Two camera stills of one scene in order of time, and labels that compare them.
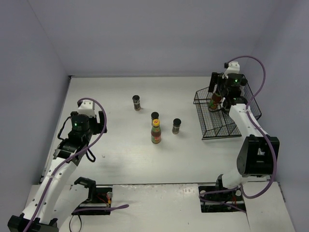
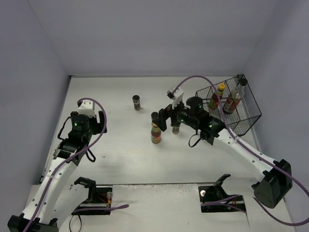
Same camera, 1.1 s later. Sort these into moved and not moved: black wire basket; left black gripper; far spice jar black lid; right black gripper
Moved: right black gripper
Not moved: far spice jar black lid; left black gripper; black wire basket
